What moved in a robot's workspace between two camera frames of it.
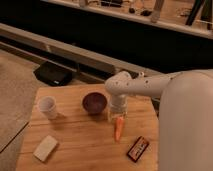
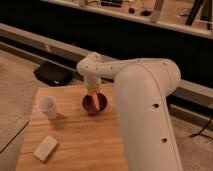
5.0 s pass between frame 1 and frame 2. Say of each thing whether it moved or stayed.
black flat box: stayed
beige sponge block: stayed
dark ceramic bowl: stayed
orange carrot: moved
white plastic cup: stayed
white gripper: moved
